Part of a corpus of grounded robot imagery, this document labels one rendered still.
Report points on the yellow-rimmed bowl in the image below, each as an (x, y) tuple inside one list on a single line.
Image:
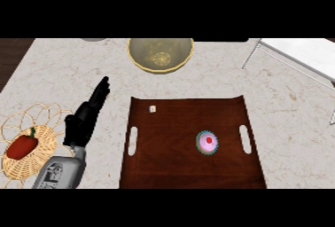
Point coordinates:
[(160, 55)]

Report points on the red bell pepper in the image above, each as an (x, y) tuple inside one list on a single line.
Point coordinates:
[(23, 145)]

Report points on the grey round object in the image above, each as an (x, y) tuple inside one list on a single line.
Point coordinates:
[(94, 39)]

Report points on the dark brown wooden tray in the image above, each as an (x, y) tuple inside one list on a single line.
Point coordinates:
[(193, 144)]

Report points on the wicker basket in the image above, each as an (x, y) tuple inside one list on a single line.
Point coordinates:
[(29, 147)]

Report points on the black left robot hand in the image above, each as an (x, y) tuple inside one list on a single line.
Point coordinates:
[(83, 118)]

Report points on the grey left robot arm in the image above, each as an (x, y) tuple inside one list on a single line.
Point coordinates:
[(61, 173)]

